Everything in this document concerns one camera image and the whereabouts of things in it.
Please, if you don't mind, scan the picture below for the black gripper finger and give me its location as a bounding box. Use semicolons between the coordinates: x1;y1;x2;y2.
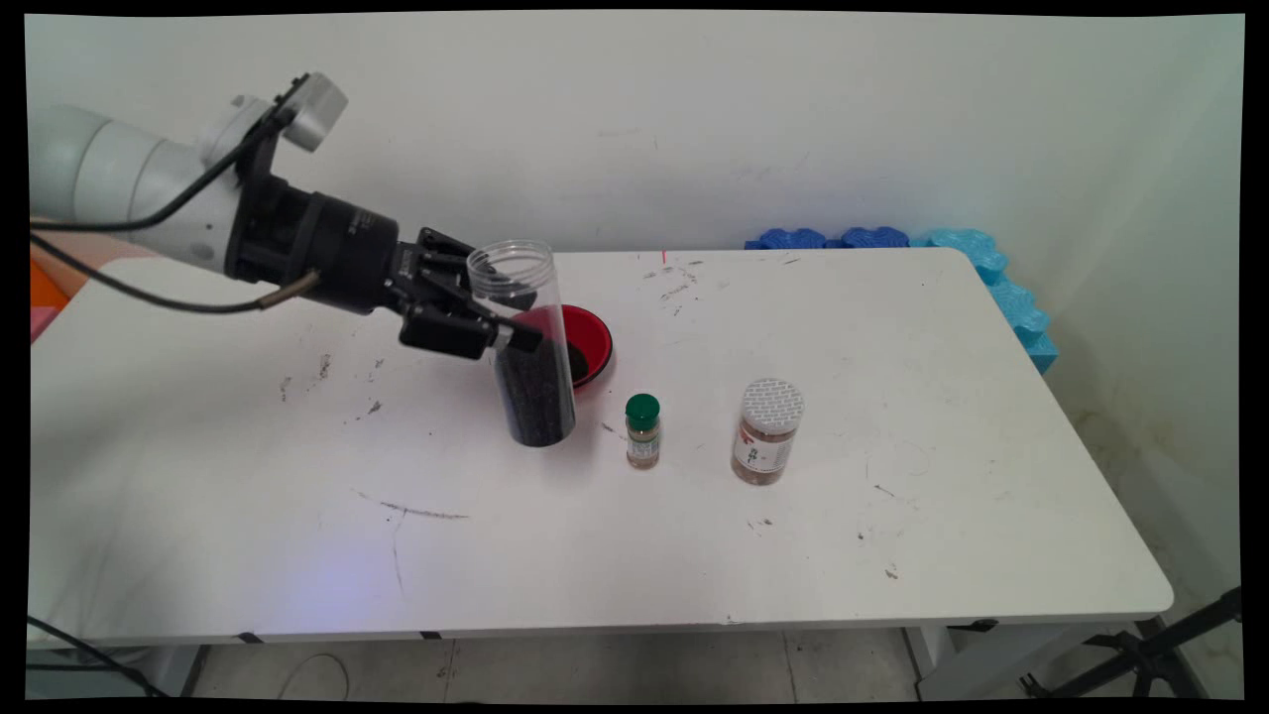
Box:
399;297;545;361
416;226;541;310

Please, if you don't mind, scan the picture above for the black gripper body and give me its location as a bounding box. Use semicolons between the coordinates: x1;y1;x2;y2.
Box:
225;144;429;320

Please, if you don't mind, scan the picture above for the tall clear plastic jar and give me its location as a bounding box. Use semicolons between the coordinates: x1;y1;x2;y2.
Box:
466;238;578;449

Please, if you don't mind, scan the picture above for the red bowl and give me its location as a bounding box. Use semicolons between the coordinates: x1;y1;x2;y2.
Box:
511;303;614;395

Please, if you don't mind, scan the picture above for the green-lid spice bottle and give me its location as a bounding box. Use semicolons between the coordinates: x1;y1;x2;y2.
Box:
625;393;662;470

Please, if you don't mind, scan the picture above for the orange foam mat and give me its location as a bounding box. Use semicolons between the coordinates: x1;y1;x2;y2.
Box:
30;260;72;310

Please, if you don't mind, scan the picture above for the white-lid jar of nuts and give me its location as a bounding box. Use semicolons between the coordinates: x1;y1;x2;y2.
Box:
731;377;806;487

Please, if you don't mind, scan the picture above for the light blue foam strip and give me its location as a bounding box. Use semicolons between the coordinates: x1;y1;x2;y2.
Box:
912;228;1060;376

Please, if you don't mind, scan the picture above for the white table leg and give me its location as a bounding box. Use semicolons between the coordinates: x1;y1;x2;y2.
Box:
904;623;1141;700

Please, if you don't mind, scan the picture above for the black tripod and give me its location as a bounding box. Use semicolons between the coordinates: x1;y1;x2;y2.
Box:
1021;587;1242;700

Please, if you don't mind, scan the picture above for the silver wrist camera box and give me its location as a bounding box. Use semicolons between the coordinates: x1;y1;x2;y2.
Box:
282;72;350;156

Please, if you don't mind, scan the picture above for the black cable with braided end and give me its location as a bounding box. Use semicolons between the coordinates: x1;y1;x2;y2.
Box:
30;234;323;315

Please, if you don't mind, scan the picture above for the black camera cable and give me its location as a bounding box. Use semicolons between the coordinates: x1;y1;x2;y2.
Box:
30;99;298;232

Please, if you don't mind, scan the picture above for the thin grey looped cable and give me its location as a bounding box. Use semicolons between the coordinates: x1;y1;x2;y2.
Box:
281;653;353;700

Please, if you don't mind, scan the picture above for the thick black hanging cable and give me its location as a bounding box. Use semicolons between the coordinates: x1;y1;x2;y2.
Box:
30;615;170;697

